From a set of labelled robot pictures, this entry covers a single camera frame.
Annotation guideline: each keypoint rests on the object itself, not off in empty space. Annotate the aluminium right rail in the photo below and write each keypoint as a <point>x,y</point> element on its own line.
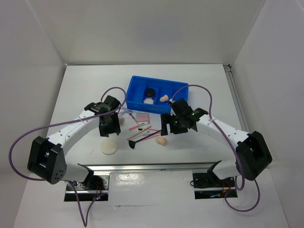
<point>236,99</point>

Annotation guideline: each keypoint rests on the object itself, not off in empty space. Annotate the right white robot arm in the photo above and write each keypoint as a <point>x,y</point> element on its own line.
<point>251,151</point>

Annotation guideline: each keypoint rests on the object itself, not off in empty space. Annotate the eyeshadow palette clear case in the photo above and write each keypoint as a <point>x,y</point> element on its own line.
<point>121,121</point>

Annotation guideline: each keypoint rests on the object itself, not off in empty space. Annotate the black fan brush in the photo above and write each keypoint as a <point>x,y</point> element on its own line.
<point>133,143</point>

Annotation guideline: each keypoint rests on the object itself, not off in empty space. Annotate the black round compact jar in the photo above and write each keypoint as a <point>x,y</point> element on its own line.
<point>150,93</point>

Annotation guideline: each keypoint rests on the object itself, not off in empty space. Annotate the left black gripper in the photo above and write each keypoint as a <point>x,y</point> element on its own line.
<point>115,127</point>

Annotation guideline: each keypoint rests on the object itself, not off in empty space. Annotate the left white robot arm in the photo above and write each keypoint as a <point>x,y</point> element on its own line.
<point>47,155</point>

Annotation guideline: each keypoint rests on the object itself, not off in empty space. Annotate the pink thin brush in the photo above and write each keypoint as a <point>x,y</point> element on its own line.
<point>156,135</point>

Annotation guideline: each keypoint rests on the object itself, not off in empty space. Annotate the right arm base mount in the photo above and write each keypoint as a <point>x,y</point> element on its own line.
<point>208,187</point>

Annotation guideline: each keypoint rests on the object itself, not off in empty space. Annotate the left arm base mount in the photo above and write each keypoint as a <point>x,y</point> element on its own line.
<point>97,190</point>

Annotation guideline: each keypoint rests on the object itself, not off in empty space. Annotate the blue divided plastic bin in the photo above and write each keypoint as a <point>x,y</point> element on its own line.
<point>136,94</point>

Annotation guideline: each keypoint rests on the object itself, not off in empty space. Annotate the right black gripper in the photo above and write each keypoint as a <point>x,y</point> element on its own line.
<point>166,118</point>

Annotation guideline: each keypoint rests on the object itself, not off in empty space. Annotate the gold eyebrow pencil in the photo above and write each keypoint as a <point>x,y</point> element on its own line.
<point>136,134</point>

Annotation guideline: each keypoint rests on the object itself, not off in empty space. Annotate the octagonal gold mirror compact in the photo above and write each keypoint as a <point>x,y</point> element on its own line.
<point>149,101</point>

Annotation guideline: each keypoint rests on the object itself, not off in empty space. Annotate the beige makeup sponge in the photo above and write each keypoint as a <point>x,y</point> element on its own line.
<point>164,99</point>
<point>161,141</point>

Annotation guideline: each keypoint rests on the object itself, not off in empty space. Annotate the pink pouch with brush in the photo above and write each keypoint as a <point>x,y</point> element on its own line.
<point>142,117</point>

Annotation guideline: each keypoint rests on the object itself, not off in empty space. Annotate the clear white pencil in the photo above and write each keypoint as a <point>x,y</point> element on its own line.
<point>149,135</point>

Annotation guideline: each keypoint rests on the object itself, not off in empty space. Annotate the round beige powder puff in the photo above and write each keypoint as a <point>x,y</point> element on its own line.
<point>108,146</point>

